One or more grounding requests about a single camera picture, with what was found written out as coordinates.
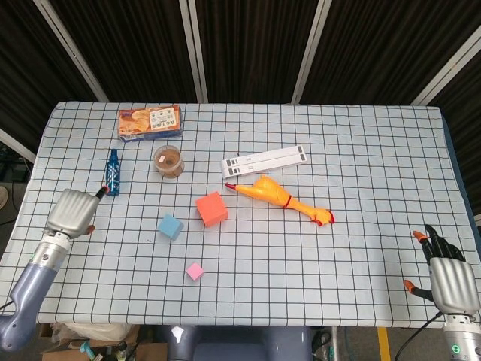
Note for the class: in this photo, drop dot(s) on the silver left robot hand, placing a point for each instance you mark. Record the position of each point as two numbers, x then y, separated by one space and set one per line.
71 212

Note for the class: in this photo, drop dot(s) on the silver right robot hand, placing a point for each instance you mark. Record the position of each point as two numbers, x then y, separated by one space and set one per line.
451 282

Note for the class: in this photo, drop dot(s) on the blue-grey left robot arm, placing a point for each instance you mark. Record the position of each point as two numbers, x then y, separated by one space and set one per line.
26 286

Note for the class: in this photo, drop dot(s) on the orange foam cube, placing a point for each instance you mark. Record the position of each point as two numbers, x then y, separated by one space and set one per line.
212 210

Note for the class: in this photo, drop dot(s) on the light blue foam cube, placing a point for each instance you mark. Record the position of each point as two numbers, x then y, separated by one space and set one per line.
170 226

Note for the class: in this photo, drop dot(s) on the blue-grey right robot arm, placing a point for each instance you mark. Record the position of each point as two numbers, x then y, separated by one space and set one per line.
462 338

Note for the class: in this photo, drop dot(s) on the white partition frame post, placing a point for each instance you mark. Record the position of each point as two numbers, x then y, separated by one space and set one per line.
17 146
311 49
72 52
194 49
449 69

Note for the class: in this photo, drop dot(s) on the orange biscuit box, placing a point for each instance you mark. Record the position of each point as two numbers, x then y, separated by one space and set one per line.
150 122

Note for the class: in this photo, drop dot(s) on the checkered light blue tablecloth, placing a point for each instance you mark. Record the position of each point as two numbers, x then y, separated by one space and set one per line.
300 263

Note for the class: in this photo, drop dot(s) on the blue-grey robot torso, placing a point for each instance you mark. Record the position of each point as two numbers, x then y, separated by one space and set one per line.
240 344

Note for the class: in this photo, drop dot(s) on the clear jar of rubber bands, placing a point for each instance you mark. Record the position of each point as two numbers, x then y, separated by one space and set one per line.
169 161

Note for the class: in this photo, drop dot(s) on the metal table leg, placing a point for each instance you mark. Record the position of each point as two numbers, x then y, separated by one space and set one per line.
334 344

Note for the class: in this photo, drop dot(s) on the white power strip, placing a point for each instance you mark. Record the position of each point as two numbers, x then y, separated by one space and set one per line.
263 161

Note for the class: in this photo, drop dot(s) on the blue spray bottle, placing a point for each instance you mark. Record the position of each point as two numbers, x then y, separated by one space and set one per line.
113 175

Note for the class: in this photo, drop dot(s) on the white plastic bag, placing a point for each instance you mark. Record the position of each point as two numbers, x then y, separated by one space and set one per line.
97 332

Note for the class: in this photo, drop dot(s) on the yellow rubber chicken toy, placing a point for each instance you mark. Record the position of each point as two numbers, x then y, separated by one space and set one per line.
268 192

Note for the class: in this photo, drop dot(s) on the brown cardboard box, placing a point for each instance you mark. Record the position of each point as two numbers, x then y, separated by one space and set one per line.
150 351

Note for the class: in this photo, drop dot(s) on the pink foam cube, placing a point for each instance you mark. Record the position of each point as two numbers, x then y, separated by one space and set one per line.
195 271

